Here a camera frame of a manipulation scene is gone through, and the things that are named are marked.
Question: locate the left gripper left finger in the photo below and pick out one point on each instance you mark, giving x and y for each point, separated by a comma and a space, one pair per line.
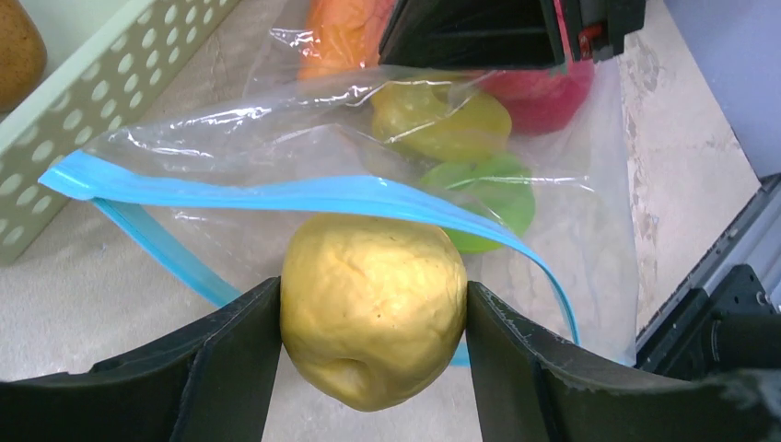
211, 380

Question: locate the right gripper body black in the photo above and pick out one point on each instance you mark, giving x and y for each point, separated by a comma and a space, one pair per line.
595, 29

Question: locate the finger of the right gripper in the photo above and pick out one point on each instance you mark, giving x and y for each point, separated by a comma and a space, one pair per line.
472, 34

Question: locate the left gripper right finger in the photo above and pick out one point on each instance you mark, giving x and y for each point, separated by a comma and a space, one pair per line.
531, 384

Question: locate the clear zip top bag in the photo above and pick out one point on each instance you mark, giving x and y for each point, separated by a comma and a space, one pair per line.
215, 195

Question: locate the yellow fake lemon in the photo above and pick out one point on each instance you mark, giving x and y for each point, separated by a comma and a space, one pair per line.
372, 309

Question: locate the brown fake kiwi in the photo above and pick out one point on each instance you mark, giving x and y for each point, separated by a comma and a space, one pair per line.
23, 55

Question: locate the orange fake carrot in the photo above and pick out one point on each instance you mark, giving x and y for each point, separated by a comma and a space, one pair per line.
342, 35

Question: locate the yellow fake pepper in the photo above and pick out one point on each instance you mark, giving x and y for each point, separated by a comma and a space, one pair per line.
437, 117

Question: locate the red fake apple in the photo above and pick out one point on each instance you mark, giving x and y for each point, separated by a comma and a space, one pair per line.
541, 101

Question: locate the green fake lime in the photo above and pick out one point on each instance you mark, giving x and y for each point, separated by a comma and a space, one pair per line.
497, 188

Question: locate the green plastic basket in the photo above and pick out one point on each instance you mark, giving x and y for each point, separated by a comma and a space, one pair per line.
116, 59

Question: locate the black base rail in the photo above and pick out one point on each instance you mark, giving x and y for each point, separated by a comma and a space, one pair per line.
734, 327

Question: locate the aluminium frame rail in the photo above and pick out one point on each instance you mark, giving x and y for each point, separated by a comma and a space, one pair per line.
752, 238

